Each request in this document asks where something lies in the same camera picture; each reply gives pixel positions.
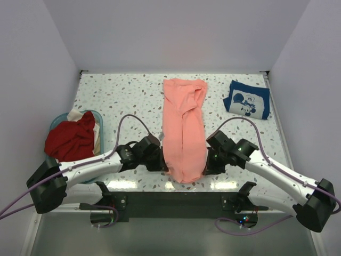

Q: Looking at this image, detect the salmon pink t-shirt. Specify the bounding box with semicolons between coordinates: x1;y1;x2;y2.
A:
162;78;207;183

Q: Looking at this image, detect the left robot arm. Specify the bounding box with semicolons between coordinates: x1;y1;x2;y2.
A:
26;134;166;214

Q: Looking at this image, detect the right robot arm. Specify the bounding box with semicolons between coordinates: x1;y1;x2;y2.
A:
204;130;336;233

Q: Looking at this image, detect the folded blue printed t-shirt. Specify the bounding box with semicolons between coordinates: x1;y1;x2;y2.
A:
223;80;270;120

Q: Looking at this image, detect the red t-shirt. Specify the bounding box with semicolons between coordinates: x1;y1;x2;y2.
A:
44;111;95;162

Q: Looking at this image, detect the clear teal plastic bin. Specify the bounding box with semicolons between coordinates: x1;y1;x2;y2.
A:
44;109;105;185

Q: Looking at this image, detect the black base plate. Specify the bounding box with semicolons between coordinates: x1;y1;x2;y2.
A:
79;191;268;224

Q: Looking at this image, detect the aluminium frame rail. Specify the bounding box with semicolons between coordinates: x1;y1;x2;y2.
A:
33;190;316;214

